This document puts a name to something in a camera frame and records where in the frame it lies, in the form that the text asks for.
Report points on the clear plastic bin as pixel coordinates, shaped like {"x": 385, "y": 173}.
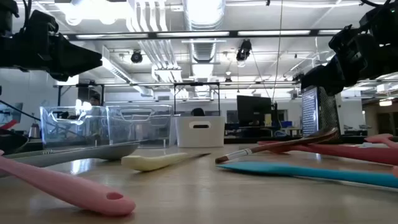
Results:
{"x": 140, "y": 130}
{"x": 62, "y": 137}

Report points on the black ceiling spotlight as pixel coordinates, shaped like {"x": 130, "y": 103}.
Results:
{"x": 244, "y": 49}
{"x": 136, "y": 57}

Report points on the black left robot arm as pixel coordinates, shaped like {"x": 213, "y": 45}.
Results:
{"x": 6, "y": 15}

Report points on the black plastic spoon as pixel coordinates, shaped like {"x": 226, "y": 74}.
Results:
{"x": 12, "y": 143}

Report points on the pink silicone spatula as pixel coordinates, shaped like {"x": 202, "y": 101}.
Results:
{"x": 62, "y": 186}

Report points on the lit computer monitor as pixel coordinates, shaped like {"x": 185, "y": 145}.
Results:
{"x": 11, "y": 112}

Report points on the teal silicone spatula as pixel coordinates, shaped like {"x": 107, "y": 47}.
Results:
{"x": 295, "y": 171}

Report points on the black metal table frame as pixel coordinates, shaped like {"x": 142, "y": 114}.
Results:
{"x": 242, "y": 140}

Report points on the metal kettle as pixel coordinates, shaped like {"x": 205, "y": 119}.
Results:
{"x": 34, "y": 132}

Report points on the light wooden fork spatula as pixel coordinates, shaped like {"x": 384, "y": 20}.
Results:
{"x": 28, "y": 153}

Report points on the red slanted bar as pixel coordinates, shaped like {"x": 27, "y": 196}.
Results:
{"x": 9, "y": 125}

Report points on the yellow box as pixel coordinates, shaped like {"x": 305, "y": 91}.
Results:
{"x": 268, "y": 119}

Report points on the white plastic bin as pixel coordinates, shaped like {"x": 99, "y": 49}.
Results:
{"x": 186, "y": 137}

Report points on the blue box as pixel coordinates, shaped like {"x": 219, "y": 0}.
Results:
{"x": 286, "y": 124}

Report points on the grey plastic spoon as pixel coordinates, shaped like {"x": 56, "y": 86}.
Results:
{"x": 115, "y": 152}

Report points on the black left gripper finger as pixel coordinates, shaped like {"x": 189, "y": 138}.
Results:
{"x": 77, "y": 60}

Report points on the black ceiling light rail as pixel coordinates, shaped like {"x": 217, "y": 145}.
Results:
{"x": 192, "y": 34}

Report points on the dark red slotted spoon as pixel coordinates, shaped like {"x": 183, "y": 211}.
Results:
{"x": 357, "y": 153}

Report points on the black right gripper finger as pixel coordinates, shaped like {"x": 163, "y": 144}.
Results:
{"x": 323, "y": 79}

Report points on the silver air duct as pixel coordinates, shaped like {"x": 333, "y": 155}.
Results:
{"x": 203, "y": 49}

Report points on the black metal workstation frame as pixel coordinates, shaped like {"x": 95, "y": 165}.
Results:
{"x": 186, "y": 84}

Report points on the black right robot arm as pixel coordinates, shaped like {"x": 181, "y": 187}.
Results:
{"x": 385, "y": 21}

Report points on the black computer monitor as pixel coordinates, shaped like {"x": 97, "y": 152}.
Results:
{"x": 253, "y": 109}

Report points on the person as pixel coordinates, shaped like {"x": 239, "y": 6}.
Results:
{"x": 197, "y": 112}
{"x": 94, "y": 100}

